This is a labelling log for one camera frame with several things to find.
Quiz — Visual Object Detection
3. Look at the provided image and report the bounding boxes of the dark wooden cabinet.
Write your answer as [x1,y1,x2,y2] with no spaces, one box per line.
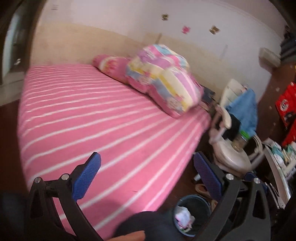
[256,62,295,143]

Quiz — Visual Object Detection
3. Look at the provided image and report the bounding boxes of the red plastic bag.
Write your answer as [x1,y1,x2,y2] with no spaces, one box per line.
[275,82,295,147]

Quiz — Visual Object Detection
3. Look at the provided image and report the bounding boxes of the pastel striped cartoon quilt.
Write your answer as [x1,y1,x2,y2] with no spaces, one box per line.
[126,44,204,118]

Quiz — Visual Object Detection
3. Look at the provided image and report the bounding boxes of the pink floral bolster pillow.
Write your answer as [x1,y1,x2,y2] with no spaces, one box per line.
[92,54,130,84]

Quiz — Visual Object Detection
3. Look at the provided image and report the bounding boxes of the pink wall sticker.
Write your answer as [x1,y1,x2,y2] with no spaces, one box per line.
[182,26,191,34]

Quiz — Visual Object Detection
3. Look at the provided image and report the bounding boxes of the white baby chair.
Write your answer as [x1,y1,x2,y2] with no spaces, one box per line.
[209,79,263,177]

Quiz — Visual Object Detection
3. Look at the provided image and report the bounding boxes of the grey wrapped bundle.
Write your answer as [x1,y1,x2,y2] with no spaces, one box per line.
[259,48,281,68]

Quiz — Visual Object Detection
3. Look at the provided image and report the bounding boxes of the dark round trash bin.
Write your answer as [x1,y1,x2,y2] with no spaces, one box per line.
[173,194,212,237]

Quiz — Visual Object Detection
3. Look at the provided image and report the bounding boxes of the pink white-striped bed sheet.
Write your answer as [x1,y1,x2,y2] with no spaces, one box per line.
[18,65,210,238]

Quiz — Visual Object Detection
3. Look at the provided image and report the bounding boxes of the brown bear wall sticker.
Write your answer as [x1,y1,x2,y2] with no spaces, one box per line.
[162,14,169,21]

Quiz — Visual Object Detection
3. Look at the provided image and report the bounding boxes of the black suitcase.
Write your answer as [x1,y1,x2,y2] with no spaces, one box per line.
[280,38,295,62]

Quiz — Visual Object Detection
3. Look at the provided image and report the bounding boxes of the blue cloth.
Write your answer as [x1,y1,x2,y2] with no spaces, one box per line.
[226,88,258,138]

